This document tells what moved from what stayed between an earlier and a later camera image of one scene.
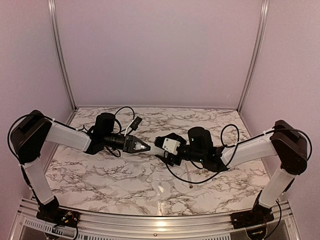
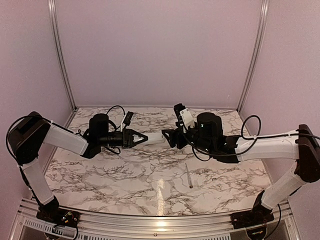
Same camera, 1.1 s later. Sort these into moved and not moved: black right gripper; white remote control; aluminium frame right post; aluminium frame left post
Moved: white remote control; black right gripper
Not moved: aluminium frame right post; aluminium frame left post
